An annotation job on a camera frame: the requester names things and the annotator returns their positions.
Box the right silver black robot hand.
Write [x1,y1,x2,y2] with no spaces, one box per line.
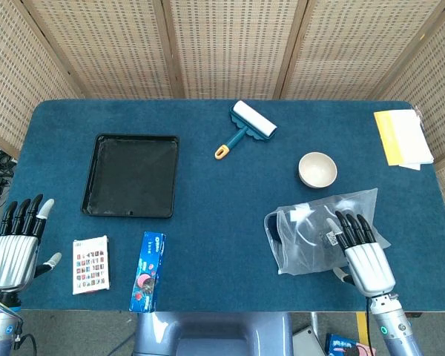
[326,210,397,297]

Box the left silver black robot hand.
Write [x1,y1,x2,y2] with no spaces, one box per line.
[0,194,63,292]

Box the white bowl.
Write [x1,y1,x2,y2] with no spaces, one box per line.
[298,151,338,189]

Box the black rectangular tray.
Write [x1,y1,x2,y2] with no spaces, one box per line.
[81,133,181,219]

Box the black tag with QR code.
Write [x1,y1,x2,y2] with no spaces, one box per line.
[320,229,340,246]

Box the transparent zip bag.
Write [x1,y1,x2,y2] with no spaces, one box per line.
[263,188,392,276]

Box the white box with picture grid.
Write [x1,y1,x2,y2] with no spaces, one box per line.
[72,234,111,296]

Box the small blue Oreo pack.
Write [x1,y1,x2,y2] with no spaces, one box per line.
[325,333,378,356]

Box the white flat box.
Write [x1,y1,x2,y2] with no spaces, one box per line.
[291,326,327,356]

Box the yellow and white paper booklet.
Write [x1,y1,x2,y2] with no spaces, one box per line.
[373,108,435,171]

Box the long blue Oreo box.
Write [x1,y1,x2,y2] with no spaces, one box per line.
[128,231,168,314]

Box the blue-grey robot torso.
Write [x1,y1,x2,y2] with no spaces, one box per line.
[133,311,294,356]

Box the teal lint roller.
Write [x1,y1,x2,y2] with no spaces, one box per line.
[214,100,277,161]

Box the woven wooden folding screen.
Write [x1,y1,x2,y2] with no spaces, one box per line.
[0,0,445,225]

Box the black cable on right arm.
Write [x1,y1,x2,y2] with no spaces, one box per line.
[364,296,376,356]

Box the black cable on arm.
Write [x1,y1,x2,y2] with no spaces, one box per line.
[364,296,376,356]
[13,321,38,356]

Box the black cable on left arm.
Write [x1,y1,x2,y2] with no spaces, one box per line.
[13,321,38,356]

